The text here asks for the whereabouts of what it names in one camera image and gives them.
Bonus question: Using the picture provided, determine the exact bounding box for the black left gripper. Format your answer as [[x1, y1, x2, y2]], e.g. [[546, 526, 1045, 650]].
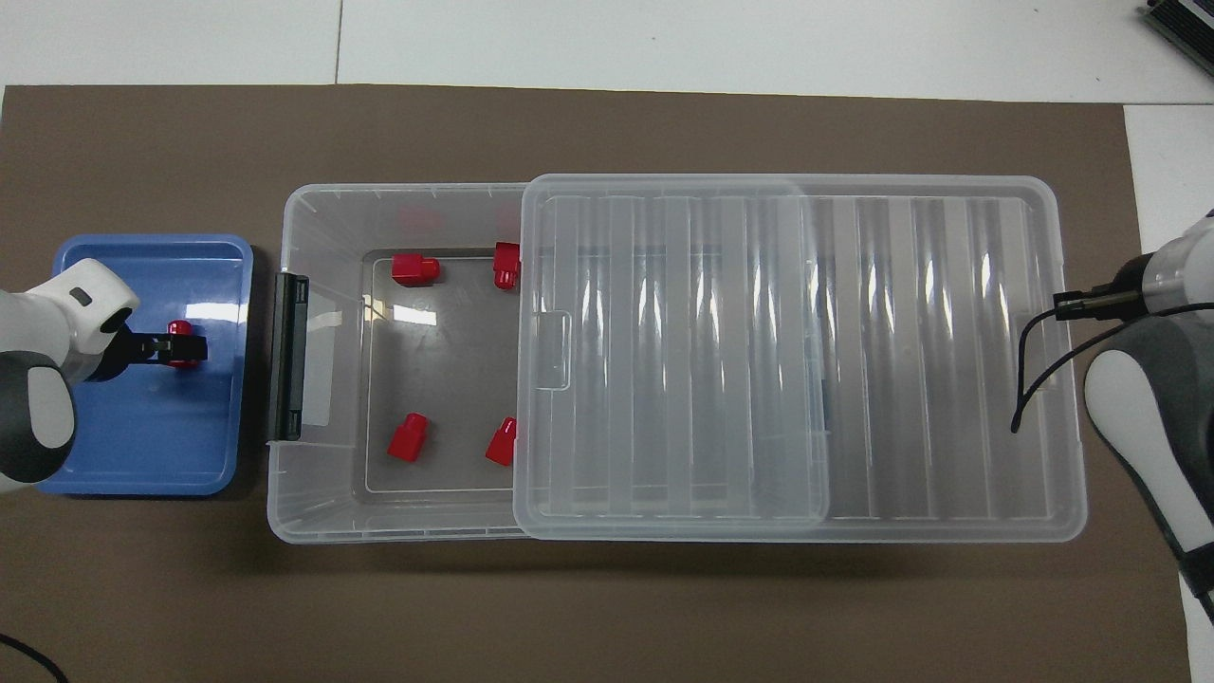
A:
[[95, 323, 202, 382]]

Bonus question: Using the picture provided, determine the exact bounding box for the clear plastic box lid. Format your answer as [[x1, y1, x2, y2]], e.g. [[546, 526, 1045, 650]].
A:
[[513, 174, 1088, 543]]

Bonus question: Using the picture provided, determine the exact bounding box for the blue plastic tray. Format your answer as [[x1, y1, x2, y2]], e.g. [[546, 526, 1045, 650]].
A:
[[36, 233, 255, 497]]

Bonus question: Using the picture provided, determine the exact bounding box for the clear plastic storage box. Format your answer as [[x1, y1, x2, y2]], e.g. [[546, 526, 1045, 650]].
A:
[[267, 183, 834, 545]]

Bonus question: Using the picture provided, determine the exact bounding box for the dark grey ribbed device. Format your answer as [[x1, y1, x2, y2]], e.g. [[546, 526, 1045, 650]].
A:
[[1143, 0, 1214, 77]]

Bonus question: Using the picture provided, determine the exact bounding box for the brown table mat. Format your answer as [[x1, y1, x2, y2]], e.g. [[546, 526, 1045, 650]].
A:
[[0, 83, 1194, 683]]

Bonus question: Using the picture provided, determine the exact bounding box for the black box latch handle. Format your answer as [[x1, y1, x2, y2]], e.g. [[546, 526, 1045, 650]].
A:
[[267, 272, 311, 442]]

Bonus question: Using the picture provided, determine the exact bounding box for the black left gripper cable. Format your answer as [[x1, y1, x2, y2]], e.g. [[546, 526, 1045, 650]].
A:
[[0, 633, 69, 683]]

